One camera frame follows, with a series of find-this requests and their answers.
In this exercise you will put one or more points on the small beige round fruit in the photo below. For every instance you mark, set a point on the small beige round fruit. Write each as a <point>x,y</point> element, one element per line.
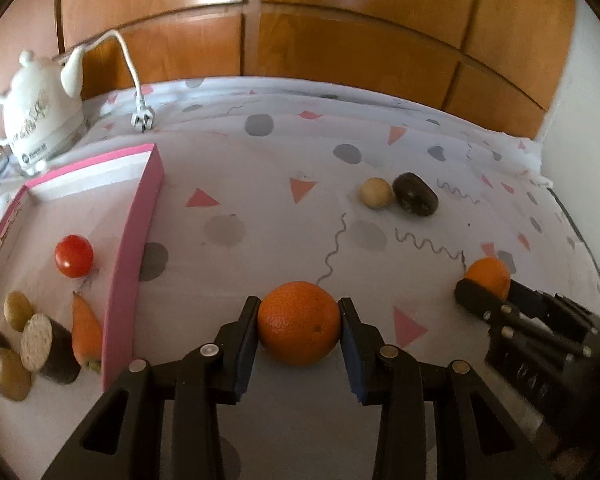
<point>376,192</point>

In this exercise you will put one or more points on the pink shallow cardboard box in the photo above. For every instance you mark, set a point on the pink shallow cardboard box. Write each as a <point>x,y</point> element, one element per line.
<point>130,250</point>

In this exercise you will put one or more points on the orange carrot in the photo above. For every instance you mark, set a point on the orange carrot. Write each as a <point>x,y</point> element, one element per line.
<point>86,335</point>

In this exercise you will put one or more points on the red tomato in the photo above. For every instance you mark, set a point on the red tomato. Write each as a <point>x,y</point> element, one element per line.
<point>74,256</point>

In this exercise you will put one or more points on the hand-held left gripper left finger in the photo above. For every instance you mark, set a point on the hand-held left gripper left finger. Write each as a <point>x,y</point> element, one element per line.
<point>247,360</point>

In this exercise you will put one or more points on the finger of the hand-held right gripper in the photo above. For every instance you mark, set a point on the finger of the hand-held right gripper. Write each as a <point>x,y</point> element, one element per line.
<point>472,296</point>
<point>527,300</point>

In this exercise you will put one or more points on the orange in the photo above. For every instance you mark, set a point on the orange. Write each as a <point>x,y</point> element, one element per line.
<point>490,275</point>
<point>299,327</point>

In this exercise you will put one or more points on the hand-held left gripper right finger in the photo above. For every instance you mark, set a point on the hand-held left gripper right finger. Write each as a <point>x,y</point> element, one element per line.
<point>352,360</point>

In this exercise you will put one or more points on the white floral ceramic kettle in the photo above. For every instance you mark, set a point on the white floral ceramic kettle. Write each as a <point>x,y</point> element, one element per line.
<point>35,95</point>

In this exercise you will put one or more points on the silver kettle base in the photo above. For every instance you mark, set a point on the silver kettle base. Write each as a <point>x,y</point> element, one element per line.
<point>55,147</point>

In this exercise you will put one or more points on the dark purple oval fruit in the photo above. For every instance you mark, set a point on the dark purple oval fruit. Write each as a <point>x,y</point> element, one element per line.
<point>415,194</point>

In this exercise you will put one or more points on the brown potato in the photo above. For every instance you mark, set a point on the brown potato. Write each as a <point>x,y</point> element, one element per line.
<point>7,374</point>

